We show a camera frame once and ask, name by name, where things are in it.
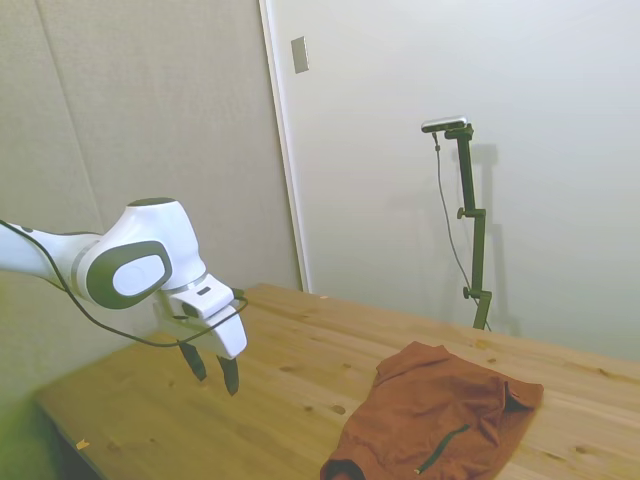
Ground grey wall plate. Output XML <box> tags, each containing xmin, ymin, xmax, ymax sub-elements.
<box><xmin>290</xmin><ymin>35</ymin><xmax>310</xmax><ymax>75</ymax></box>

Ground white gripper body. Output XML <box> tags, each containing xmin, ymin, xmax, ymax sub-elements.
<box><xmin>152</xmin><ymin>295</ymin><xmax>249</xmax><ymax>360</ymax></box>

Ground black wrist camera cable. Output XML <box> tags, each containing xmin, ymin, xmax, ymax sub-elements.
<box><xmin>0</xmin><ymin>218</ymin><xmax>250</xmax><ymax>347</ymax></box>

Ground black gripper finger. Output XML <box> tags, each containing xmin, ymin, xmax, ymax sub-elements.
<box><xmin>215</xmin><ymin>354</ymin><xmax>242</xmax><ymax>398</ymax></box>
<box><xmin>179</xmin><ymin>342</ymin><xmax>209</xmax><ymax>383</ymax></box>

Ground silver camera on stand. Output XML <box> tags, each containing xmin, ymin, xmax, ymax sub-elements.
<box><xmin>420</xmin><ymin>115</ymin><xmax>470</xmax><ymax>134</ymax></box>

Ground white wall corner trim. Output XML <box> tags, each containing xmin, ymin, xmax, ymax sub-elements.
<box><xmin>258</xmin><ymin>0</ymin><xmax>313</xmax><ymax>294</ymax></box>

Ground dark green camera stand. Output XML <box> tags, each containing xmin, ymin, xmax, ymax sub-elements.
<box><xmin>443</xmin><ymin>124</ymin><xmax>494</xmax><ymax>331</ymax></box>

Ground rust orange shorts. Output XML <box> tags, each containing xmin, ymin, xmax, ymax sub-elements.
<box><xmin>319</xmin><ymin>340</ymin><xmax>545</xmax><ymax>480</ymax></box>

